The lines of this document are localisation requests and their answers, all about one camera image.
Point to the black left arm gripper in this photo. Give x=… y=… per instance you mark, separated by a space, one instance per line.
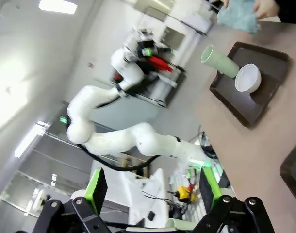
x=146 y=48

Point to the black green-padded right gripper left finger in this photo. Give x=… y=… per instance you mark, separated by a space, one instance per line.
x=95 y=191

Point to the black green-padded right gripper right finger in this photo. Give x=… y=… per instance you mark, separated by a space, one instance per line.
x=211 y=191

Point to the pale green cup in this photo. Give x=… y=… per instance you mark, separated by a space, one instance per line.
x=220 y=63

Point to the teal cloth mat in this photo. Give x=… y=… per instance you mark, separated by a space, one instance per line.
x=237 y=19

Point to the white bowl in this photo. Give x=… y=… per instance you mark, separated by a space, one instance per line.
x=247 y=77

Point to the person's black-sleeved forearm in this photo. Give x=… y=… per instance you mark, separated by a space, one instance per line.
x=292 y=11

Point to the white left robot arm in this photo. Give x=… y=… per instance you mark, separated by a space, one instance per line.
x=119 y=140

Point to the dark brown tray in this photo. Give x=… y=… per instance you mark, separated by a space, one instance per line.
x=294 y=170
x=237 y=106

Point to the person's hand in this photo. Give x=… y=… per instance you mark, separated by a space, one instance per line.
x=265 y=8
x=226 y=3

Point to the red object on rack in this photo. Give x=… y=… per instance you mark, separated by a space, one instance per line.
x=160 y=63

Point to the yellow emergency stop box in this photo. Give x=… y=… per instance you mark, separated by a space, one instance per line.
x=183 y=192

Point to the pale green cylinder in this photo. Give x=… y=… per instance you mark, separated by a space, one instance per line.
x=180 y=223

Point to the black metal rack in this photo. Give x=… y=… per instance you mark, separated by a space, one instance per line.
x=160 y=102

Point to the white paper sheet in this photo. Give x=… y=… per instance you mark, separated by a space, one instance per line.
x=152 y=194

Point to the green exit sign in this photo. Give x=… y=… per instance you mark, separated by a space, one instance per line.
x=63 y=120

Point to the rectangular ceiling light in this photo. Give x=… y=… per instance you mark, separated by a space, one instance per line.
x=58 y=5

